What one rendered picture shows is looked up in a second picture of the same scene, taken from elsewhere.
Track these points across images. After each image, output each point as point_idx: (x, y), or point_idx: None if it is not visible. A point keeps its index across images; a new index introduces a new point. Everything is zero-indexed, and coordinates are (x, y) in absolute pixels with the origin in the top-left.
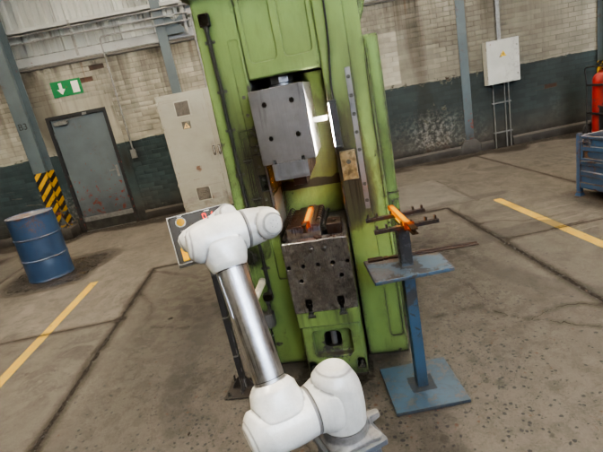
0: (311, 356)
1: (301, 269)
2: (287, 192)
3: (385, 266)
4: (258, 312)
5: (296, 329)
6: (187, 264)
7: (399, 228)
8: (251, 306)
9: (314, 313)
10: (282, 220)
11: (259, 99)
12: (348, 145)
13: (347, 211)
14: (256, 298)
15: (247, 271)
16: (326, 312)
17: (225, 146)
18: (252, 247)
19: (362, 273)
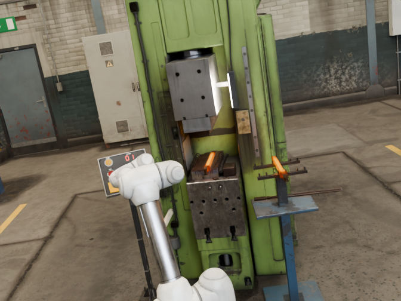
0: None
1: (201, 203)
2: (194, 139)
3: (267, 205)
4: (165, 233)
5: (196, 252)
6: (112, 195)
7: (277, 175)
8: (160, 229)
9: (210, 239)
10: (188, 162)
11: (174, 70)
12: (243, 107)
13: (241, 158)
14: (164, 224)
15: (159, 205)
16: (220, 239)
17: (145, 103)
18: None
19: (251, 209)
